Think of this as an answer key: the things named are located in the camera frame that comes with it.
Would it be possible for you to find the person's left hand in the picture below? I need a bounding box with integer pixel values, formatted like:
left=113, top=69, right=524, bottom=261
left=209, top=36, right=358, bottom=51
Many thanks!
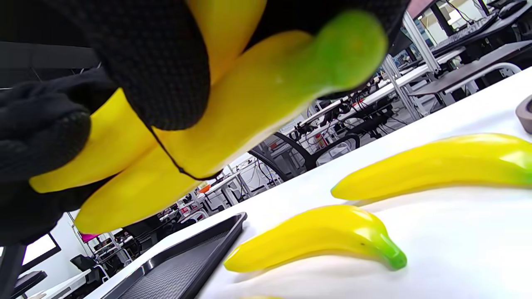
left=0, top=69, right=119, bottom=246

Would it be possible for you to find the person's right hand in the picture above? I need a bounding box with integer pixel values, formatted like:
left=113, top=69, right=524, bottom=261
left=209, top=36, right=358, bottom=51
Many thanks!
left=0, top=0, right=412, bottom=130

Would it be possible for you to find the black elastic band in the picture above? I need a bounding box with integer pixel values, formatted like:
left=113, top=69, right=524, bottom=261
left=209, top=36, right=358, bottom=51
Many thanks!
left=143, top=123, right=223, bottom=182

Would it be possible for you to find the black plastic tray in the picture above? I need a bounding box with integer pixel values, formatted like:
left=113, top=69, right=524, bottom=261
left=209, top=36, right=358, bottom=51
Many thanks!
left=98, top=212, right=249, bottom=299

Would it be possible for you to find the dark grey side desk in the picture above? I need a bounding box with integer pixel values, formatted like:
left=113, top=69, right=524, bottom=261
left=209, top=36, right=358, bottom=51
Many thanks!
left=409, top=39, right=532, bottom=97

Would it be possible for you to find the brown wooden hook stand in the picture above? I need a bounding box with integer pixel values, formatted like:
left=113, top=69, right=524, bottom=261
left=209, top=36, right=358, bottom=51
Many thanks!
left=515, top=95, right=532, bottom=134

